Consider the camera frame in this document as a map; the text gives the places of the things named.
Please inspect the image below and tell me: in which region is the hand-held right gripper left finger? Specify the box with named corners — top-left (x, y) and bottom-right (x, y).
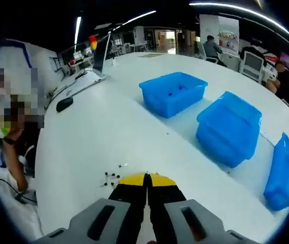
top-left (34, 172), bottom-right (148, 244)

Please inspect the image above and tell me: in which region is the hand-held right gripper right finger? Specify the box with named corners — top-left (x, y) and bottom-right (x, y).
top-left (146, 172), bottom-right (259, 244)

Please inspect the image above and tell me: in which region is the blue plastic bin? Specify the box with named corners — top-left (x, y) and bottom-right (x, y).
top-left (195, 90), bottom-right (263, 169)
top-left (138, 71), bottom-right (209, 119)
top-left (263, 132), bottom-right (289, 212)

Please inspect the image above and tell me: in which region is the person's left hand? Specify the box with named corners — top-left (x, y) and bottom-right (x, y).
top-left (5, 128), bottom-right (24, 141)

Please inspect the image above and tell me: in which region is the black computer mouse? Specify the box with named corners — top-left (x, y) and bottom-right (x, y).
top-left (55, 96), bottom-right (74, 112)

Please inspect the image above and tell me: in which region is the white blue display board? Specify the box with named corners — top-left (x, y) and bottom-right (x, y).
top-left (0, 38), bottom-right (61, 87)

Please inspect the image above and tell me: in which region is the operator person white shirt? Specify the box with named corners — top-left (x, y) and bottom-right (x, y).
top-left (0, 101), bottom-right (43, 239)

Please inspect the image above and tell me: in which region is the silver laptop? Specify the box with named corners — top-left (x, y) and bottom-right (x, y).
top-left (65, 32), bottom-right (112, 92)

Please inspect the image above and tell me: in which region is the short ceiling light strip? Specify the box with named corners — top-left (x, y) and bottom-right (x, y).
top-left (74, 16), bottom-right (82, 46)
top-left (112, 10), bottom-right (157, 31)

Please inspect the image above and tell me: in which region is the rainbow coloured column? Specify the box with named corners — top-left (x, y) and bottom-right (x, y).
top-left (88, 35), bottom-right (98, 51)

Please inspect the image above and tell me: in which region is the colourful paper sheet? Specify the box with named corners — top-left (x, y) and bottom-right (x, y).
top-left (136, 52), bottom-right (165, 58)

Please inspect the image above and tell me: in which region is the white mesh office chair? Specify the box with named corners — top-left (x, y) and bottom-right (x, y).
top-left (242, 50), bottom-right (265, 82)

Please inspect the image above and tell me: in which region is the colourful display shelf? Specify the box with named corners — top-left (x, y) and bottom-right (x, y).
top-left (218, 29), bottom-right (238, 50)

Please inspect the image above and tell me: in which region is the white display pillar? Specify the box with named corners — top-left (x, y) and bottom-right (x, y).
top-left (199, 14), bottom-right (240, 54)

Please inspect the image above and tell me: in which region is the curved ceiling light strip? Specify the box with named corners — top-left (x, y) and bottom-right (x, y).
top-left (189, 2), bottom-right (289, 38)

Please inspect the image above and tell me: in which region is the black chest cable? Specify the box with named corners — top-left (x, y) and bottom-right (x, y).
top-left (0, 178), bottom-right (38, 204)

